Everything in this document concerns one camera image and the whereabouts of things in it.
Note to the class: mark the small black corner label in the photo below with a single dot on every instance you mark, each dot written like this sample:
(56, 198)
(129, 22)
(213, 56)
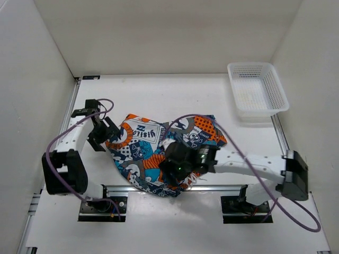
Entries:
(93, 77)

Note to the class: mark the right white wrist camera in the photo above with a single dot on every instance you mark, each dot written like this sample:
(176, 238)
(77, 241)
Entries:
(164, 144)

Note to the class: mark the white perforated plastic basket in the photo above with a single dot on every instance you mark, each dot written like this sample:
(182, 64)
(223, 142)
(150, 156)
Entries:
(257, 90)

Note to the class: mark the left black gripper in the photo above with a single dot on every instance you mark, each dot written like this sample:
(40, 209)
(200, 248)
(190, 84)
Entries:
(110, 132)

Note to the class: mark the colourful patterned shorts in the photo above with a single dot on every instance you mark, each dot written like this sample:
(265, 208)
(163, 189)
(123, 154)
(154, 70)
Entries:
(137, 152)

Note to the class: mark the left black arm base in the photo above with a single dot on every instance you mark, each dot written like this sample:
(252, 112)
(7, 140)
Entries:
(105, 211)

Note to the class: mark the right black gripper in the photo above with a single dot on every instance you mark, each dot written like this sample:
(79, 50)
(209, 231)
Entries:
(167, 165)

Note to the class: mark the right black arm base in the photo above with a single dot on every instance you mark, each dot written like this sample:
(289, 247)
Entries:
(236, 210)

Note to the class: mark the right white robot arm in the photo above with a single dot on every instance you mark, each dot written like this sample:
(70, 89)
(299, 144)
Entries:
(281, 176)

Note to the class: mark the aluminium front rail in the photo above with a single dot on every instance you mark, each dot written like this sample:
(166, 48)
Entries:
(212, 188)

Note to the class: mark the right aluminium side rail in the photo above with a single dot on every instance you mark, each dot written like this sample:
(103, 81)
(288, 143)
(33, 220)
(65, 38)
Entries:
(282, 132)

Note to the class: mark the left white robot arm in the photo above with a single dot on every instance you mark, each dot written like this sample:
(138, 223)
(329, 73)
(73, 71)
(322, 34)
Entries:
(63, 169)

